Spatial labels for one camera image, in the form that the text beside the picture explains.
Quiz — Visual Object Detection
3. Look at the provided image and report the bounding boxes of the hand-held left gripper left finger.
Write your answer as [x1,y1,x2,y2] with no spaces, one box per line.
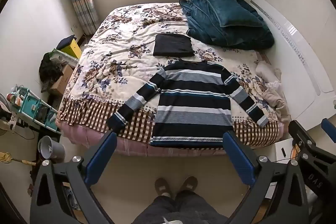
[30,131,118,224]

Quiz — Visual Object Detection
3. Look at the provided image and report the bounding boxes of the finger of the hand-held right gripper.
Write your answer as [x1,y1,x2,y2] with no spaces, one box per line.
[289,120,315,153]
[322,118,336,136]

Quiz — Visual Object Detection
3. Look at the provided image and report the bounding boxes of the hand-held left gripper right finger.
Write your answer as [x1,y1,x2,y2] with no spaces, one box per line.
[223,131,310,224]

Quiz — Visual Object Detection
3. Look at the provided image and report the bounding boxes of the striped knit sweater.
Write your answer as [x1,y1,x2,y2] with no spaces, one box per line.
[106,59,271,149]

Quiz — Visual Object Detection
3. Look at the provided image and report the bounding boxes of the white nightstand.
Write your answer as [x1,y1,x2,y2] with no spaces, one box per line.
[274,139,302,165]

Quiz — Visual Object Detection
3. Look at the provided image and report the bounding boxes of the pink mattress sheet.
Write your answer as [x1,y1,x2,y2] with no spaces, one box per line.
[61,119,285,157]

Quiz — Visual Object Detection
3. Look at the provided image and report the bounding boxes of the grey bucket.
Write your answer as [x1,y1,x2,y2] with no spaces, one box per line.
[37,135,66,164]

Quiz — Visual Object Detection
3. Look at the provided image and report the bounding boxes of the beige crumpled cloth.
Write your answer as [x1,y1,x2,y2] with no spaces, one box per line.
[256,61,290,122]

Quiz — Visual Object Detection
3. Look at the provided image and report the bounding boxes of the person's right slipper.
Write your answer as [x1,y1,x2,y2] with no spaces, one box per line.
[181,176,199,195]

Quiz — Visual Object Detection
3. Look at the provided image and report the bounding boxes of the person's slipper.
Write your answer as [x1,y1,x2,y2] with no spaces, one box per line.
[155,178,172,197]
[181,176,199,195]

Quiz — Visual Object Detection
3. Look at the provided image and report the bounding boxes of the white headboard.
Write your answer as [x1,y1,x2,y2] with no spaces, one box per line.
[243,0,336,130]

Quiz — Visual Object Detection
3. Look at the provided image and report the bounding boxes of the person's left slipper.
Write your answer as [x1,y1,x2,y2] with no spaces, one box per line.
[155,178,172,197]

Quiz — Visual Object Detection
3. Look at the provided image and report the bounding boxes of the person's legs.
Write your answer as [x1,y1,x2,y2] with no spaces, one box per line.
[131,190,229,224]

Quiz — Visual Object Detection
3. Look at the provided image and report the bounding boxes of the cardboard box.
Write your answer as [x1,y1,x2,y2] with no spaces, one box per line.
[50,64,74,97]

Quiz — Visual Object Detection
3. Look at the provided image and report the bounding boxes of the teal storage rack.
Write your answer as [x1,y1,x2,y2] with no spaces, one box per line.
[10,85,61,133]

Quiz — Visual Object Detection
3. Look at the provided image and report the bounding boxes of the black bag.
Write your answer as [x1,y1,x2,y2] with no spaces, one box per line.
[39,52,64,83]

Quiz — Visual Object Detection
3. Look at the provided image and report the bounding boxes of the green-lidded plastic container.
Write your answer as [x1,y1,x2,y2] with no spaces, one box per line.
[51,49,79,65]

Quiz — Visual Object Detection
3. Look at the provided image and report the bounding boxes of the electric fan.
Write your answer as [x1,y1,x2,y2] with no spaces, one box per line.
[0,93,19,138]

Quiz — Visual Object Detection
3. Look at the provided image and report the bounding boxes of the yellow box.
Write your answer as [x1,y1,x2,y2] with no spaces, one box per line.
[60,38,82,59]

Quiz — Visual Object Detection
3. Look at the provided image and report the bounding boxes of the dark blue cloth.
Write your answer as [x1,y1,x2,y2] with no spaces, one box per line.
[56,34,76,51]

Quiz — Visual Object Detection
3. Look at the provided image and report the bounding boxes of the teal plush quilt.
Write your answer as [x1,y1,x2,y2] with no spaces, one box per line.
[179,0,275,50]

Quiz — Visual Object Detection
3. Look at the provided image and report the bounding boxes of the black folded garment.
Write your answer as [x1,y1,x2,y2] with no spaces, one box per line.
[153,34,195,58]

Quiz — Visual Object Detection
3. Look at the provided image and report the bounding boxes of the teal plush pillow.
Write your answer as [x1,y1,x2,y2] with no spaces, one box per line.
[203,0,264,28]

